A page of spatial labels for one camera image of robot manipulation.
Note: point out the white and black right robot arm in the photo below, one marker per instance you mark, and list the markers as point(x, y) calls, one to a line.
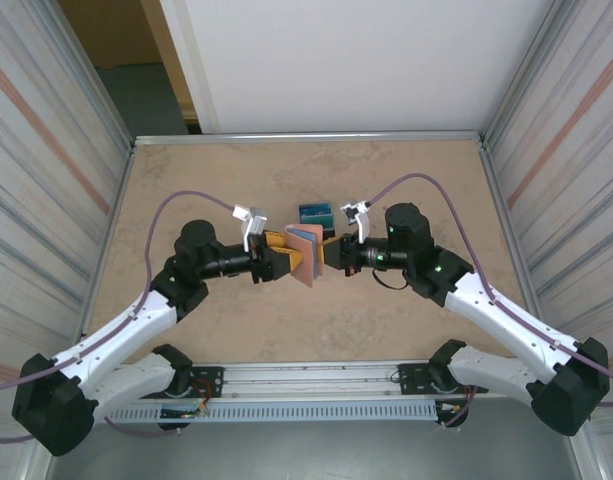
point(511, 320)

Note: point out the teal card with dark print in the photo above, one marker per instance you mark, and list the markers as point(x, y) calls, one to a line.
point(321, 219)

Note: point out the light blue card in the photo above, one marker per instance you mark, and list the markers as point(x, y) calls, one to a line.
point(316, 207)

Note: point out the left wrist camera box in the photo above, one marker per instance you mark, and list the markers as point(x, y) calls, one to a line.
point(256, 220)

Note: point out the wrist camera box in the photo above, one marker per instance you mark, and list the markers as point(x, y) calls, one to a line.
point(256, 220)
point(360, 220)

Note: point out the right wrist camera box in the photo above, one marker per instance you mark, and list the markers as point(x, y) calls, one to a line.
point(360, 220)

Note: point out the aluminium table edge rail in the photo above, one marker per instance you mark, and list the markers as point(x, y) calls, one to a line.
point(121, 190)
point(495, 190)
point(306, 137)

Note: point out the aluminium mounting rail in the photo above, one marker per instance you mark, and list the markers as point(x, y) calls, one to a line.
point(306, 375)

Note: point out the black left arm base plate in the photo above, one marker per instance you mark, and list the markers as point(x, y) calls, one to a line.
point(211, 380)

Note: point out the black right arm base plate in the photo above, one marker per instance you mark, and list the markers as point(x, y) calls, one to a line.
point(416, 377)

